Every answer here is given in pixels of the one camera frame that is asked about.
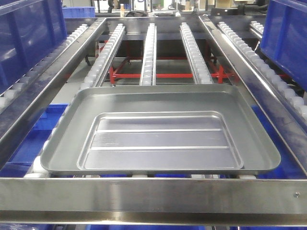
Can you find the white roller track centre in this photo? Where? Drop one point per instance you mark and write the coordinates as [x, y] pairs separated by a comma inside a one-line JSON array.
[[148, 71]]

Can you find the blue crate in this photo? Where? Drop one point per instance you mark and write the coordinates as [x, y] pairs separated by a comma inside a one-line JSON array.
[[284, 39], [29, 31]]

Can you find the far left roller track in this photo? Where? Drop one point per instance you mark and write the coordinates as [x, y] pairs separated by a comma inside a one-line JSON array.
[[18, 86]]

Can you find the steel divider rail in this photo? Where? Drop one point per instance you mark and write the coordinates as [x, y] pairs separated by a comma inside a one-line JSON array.
[[19, 117], [287, 122]]

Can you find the blue bin lower left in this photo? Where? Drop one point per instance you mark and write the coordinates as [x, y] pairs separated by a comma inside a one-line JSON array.
[[23, 157]]

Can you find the silver metal tray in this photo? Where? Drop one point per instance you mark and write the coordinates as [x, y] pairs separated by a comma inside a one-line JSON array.
[[159, 129]]

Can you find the front steel rack crossbar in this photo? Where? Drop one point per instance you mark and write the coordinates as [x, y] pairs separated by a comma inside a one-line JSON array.
[[231, 202]]

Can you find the blue bin lower right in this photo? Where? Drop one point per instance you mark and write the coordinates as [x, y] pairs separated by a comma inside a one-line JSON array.
[[288, 168]]

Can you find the white roller track right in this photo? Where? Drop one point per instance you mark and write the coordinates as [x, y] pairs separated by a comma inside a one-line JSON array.
[[200, 72]]

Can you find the far right roller track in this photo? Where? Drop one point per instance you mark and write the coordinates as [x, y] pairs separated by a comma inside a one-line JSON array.
[[280, 85]]

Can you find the blue crate upper right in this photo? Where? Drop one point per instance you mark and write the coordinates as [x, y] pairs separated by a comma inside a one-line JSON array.
[[284, 39]]

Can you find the blue crate upper left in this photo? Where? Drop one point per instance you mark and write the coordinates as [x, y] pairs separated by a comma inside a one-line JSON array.
[[29, 31]]

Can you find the right steel divider rail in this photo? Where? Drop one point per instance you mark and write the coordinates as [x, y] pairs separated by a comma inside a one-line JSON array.
[[287, 122]]

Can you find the blue bin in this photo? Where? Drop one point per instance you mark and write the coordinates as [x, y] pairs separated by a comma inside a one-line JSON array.
[[288, 168], [23, 157]]

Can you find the red metal frame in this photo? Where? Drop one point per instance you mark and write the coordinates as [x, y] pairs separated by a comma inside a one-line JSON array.
[[172, 62]]

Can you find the left steel divider rail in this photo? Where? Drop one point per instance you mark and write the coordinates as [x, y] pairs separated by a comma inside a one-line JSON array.
[[19, 117]]

